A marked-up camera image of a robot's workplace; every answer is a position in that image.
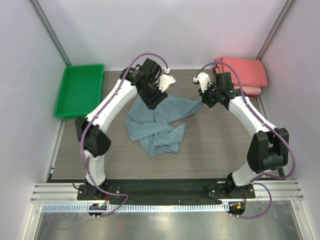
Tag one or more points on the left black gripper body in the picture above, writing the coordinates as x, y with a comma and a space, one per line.
152, 96

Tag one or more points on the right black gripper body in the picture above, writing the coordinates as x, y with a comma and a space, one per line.
207, 99

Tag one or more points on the blue grey t shirt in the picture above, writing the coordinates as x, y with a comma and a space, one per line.
153, 129

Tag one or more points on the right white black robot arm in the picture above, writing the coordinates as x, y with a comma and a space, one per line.
268, 148

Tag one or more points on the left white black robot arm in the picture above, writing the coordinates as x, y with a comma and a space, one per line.
147, 80

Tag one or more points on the light pink folded shirt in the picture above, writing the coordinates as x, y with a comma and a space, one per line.
249, 90

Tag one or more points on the top coral folded shirt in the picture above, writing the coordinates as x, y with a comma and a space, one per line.
251, 72

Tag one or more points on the green plastic tray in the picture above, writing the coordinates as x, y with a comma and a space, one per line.
80, 91

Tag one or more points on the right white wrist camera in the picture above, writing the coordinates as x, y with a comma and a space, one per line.
202, 79

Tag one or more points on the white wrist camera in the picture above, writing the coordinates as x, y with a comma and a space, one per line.
202, 79
165, 80

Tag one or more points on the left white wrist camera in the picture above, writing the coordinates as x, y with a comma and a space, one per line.
165, 80

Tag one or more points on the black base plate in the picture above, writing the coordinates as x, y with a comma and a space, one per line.
170, 192

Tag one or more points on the right aluminium corner post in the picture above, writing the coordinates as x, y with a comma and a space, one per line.
280, 19

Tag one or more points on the aluminium corner post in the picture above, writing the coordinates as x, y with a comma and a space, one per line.
280, 19
50, 31

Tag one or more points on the aluminium rail frame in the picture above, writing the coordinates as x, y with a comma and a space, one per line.
59, 192

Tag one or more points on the white slotted cable duct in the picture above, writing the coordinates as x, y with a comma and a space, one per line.
102, 208

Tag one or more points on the left aluminium corner post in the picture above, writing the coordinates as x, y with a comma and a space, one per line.
50, 31

